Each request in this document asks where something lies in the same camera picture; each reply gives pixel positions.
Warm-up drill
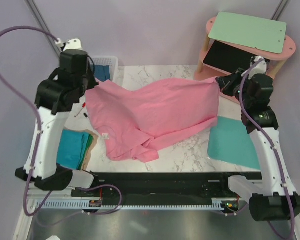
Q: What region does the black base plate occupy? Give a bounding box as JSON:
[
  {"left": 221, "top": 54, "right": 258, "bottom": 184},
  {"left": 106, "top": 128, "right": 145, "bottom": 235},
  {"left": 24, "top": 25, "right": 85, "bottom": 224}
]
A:
[{"left": 71, "top": 172, "right": 262, "bottom": 206}]

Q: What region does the purple cable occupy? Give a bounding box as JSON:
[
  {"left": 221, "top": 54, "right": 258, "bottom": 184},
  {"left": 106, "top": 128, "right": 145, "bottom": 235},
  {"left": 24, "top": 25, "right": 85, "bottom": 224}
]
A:
[
  {"left": 224, "top": 62, "right": 298, "bottom": 240},
  {"left": 0, "top": 25, "right": 122, "bottom": 217}
]

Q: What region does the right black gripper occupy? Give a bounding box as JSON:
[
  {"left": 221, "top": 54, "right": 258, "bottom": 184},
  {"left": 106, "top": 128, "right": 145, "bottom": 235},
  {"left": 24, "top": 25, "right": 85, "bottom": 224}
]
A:
[{"left": 216, "top": 68, "right": 254, "bottom": 108}]

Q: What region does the red capped marker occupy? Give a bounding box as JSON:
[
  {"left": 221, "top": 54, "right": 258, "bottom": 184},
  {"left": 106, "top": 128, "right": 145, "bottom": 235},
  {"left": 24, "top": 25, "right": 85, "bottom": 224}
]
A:
[{"left": 74, "top": 102, "right": 86, "bottom": 118}]

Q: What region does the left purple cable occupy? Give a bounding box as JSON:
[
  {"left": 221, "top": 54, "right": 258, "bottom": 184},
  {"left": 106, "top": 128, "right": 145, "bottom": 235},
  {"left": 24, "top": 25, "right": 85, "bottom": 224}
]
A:
[{"left": 0, "top": 25, "right": 122, "bottom": 217}]

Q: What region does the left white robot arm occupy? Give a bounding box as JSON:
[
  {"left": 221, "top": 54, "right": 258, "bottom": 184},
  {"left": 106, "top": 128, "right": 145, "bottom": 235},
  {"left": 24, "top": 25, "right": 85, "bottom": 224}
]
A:
[{"left": 15, "top": 49, "right": 100, "bottom": 197}]

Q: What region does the light green board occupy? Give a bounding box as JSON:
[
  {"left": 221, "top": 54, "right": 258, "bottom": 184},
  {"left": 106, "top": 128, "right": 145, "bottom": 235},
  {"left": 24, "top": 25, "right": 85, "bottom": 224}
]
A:
[{"left": 209, "top": 12, "right": 287, "bottom": 54}]

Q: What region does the aluminium rail frame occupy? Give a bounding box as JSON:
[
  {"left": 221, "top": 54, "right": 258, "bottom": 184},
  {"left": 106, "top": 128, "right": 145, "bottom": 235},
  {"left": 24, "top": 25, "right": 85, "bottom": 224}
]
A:
[{"left": 27, "top": 182, "right": 74, "bottom": 200}]

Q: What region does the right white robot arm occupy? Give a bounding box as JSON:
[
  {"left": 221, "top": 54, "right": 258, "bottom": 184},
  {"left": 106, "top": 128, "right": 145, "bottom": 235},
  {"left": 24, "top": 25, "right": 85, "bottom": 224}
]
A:
[{"left": 215, "top": 69, "right": 300, "bottom": 222}]

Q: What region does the folded green t-shirt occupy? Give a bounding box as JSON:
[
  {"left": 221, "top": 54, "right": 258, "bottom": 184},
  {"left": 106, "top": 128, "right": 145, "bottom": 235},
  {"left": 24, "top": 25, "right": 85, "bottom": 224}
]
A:
[{"left": 77, "top": 132, "right": 94, "bottom": 170}]

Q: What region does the pink t-shirt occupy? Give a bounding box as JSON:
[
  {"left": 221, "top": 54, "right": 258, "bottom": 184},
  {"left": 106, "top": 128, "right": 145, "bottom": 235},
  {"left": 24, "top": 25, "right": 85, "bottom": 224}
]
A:
[{"left": 85, "top": 78, "right": 220, "bottom": 163}]

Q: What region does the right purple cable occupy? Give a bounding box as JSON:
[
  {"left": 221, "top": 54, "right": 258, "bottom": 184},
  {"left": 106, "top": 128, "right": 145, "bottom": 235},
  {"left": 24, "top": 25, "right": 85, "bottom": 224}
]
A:
[{"left": 224, "top": 62, "right": 298, "bottom": 240}]

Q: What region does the folded tan t-shirt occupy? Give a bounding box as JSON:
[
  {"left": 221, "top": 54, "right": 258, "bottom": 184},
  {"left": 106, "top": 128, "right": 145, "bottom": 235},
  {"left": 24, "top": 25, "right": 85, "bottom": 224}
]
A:
[{"left": 77, "top": 130, "right": 99, "bottom": 171}]

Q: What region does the black clipboard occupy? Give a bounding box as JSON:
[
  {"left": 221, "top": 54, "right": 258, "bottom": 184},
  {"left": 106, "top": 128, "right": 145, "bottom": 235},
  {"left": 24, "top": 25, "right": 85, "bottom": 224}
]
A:
[{"left": 203, "top": 41, "right": 256, "bottom": 73}]

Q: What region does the white plastic basket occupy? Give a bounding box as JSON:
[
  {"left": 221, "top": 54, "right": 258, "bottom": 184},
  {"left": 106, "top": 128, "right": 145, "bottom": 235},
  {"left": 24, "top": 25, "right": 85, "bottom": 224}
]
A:
[{"left": 88, "top": 55, "right": 119, "bottom": 82}]

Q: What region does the white cable duct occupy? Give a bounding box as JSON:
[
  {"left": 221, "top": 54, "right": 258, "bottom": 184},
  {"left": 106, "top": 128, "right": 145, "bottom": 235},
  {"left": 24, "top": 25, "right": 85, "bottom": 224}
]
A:
[{"left": 41, "top": 199, "right": 233, "bottom": 211}]

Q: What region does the teal folding board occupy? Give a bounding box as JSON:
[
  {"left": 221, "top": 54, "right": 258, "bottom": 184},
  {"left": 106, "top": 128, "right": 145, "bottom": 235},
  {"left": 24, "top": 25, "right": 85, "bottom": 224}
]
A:
[{"left": 207, "top": 116, "right": 261, "bottom": 171}]

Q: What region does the folded teal t-shirt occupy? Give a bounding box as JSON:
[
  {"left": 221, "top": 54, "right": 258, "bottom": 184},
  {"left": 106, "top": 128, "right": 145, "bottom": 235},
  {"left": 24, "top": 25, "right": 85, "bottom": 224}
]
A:
[{"left": 56, "top": 129, "right": 90, "bottom": 169}]

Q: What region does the dark blue t-shirt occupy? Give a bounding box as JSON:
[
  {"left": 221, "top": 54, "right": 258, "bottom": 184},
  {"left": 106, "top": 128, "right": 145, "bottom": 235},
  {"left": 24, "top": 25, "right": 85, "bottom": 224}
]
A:
[{"left": 92, "top": 65, "right": 111, "bottom": 82}]

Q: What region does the pink three-tier shelf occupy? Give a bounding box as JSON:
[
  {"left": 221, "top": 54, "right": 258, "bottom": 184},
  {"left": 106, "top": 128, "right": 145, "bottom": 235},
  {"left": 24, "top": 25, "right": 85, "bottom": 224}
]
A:
[{"left": 193, "top": 16, "right": 297, "bottom": 103}]

